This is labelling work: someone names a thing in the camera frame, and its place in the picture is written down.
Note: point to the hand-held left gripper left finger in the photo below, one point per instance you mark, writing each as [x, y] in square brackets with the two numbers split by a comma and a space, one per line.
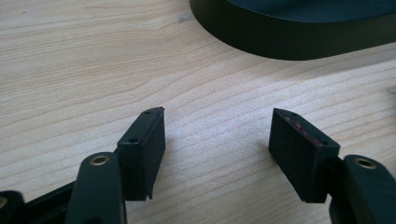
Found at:
[141, 155]

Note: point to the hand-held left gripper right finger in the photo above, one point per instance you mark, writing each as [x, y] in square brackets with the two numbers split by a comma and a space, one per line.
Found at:
[303, 161]

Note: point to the black round tray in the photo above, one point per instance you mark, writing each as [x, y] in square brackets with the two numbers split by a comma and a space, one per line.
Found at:
[299, 28]

